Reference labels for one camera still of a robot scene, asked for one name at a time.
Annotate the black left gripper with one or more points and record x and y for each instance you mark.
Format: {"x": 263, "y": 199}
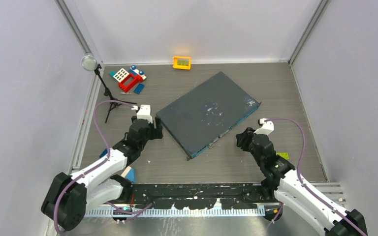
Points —
{"x": 156, "y": 132}

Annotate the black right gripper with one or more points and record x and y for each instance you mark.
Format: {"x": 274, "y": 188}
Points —
{"x": 243, "y": 138}

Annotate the dark grey network switch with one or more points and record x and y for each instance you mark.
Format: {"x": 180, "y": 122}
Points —
{"x": 197, "y": 119}

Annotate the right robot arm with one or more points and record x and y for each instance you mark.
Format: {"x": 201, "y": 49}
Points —
{"x": 290, "y": 188}

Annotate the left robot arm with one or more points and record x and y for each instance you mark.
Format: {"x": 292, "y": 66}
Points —
{"x": 71, "y": 196}

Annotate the green toy brick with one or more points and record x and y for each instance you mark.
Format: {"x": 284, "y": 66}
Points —
{"x": 284, "y": 155}

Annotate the blue toy block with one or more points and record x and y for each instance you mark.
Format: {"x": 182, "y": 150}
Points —
{"x": 104, "y": 153}

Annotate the blue white wedge block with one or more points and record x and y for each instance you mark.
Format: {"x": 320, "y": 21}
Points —
{"x": 129, "y": 174}

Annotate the small blue toy brick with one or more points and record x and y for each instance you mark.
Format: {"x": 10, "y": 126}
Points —
{"x": 139, "y": 88}

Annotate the white window toy brick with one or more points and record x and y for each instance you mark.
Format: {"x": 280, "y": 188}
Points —
{"x": 120, "y": 75}

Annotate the blue white toy brick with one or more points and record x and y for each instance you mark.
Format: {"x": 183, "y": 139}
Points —
{"x": 135, "y": 71}

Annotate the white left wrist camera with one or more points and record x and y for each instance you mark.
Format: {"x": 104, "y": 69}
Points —
{"x": 143, "y": 112}

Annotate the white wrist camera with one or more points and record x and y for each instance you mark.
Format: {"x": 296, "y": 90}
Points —
{"x": 143, "y": 112}
{"x": 266, "y": 127}

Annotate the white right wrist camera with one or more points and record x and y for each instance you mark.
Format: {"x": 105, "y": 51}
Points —
{"x": 266, "y": 127}

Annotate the red toy brick frame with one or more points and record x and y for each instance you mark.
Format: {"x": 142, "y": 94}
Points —
{"x": 129, "y": 81}

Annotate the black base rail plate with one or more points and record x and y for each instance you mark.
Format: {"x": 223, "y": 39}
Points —
{"x": 198, "y": 195}

